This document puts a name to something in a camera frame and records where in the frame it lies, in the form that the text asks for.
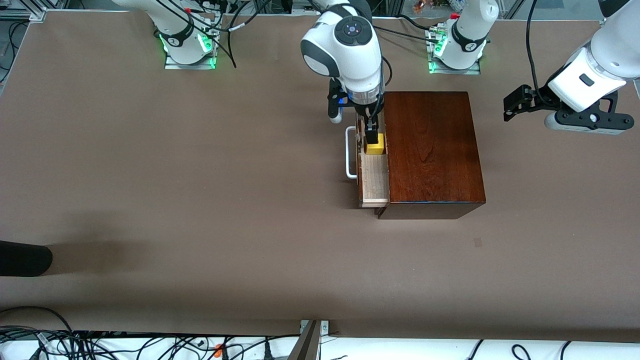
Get yellow block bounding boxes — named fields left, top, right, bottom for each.
left=363, top=132, right=386, bottom=155

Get dark brown wooden cabinet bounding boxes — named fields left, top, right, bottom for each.
left=376, top=91, right=487, bottom=220

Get dark grey pole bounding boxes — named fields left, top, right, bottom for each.
left=289, top=320, right=322, bottom=360

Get black cylinder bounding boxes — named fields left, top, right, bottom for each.
left=0, top=240, right=54, bottom=277

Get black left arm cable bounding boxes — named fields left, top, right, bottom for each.
left=525, top=0, right=557, bottom=98

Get metal base plate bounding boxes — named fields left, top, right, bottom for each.
left=164, top=14, right=219, bottom=70
left=426, top=25, right=482, bottom=76

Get thin black table cable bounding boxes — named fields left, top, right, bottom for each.
left=372, top=15, right=438, bottom=43

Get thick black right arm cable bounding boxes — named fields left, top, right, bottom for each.
left=150, top=0, right=273, bottom=69

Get tangled black cables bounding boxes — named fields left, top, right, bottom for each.
left=0, top=325, right=301, bottom=360

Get arched black cable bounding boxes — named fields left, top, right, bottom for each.
left=0, top=306, right=75, bottom=335

